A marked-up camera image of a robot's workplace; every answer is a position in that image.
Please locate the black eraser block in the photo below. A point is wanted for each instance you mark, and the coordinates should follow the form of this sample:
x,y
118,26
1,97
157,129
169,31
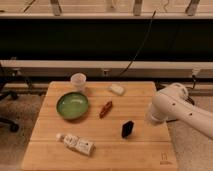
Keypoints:
x,y
127,129

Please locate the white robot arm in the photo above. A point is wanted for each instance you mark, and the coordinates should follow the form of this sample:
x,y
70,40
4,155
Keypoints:
x,y
171,101

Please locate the small white object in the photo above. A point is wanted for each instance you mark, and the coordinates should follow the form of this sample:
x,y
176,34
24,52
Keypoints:
x,y
116,89

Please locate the clear plastic cup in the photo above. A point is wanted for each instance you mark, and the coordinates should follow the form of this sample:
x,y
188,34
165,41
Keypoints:
x,y
78,80

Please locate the green bowl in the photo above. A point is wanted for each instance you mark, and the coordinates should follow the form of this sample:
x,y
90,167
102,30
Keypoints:
x,y
72,105

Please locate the white plastic bottle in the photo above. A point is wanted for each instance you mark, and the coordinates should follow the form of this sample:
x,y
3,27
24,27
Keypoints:
x,y
76,143

